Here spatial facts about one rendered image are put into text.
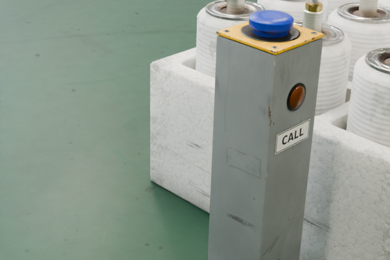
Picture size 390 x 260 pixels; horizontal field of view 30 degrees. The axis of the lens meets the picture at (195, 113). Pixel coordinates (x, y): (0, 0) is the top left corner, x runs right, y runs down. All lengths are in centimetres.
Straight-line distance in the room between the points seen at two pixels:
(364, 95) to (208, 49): 23
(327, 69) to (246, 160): 19
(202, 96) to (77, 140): 31
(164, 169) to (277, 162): 34
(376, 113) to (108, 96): 63
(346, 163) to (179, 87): 25
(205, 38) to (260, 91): 27
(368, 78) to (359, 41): 15
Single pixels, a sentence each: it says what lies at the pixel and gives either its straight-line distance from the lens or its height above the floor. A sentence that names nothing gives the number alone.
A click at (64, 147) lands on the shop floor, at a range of 113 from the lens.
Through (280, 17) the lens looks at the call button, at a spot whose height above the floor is 33.
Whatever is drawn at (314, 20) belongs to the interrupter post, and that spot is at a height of 27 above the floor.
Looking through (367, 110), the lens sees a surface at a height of 21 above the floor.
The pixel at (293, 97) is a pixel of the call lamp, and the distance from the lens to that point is 66.
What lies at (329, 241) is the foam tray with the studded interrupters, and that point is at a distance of 84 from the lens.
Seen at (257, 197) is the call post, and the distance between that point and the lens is 69.
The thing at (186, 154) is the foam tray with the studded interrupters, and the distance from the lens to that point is 95.
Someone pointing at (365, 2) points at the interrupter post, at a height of 27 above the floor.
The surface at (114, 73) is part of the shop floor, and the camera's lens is 138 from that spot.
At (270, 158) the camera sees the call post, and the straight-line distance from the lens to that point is 67.
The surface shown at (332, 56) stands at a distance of 82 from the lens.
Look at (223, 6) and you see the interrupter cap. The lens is 94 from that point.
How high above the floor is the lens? 53
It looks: 26 degrees down
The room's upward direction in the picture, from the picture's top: 2 degrees clockwise
